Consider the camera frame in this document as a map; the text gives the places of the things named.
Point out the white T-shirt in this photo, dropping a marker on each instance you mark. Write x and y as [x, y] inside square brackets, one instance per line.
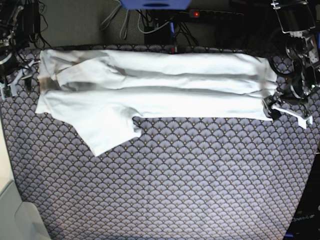
[100, 92]

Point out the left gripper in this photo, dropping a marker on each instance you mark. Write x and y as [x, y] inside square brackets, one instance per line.
[287, 101]

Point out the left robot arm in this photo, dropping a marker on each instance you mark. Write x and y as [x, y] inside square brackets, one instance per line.
[303, 49]

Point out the black power strip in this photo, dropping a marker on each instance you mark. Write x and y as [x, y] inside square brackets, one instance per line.
[215, 16]

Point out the black box under table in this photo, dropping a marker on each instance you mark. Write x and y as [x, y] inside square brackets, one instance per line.
[159, 37]

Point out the white plastic bin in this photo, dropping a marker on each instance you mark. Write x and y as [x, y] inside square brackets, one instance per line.
[19, 220]

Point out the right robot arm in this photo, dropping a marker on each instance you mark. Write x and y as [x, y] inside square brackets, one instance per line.
[19, 25]

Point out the black computer case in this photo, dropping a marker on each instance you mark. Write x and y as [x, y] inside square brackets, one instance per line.
[305, 224]

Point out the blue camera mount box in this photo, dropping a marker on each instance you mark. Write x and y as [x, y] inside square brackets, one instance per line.
[156, 4]

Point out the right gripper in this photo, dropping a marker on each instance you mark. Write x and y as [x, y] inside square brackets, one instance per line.
[11, 72]

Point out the patterned fan-print tablecloth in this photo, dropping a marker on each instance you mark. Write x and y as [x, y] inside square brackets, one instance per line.
[183, 178]

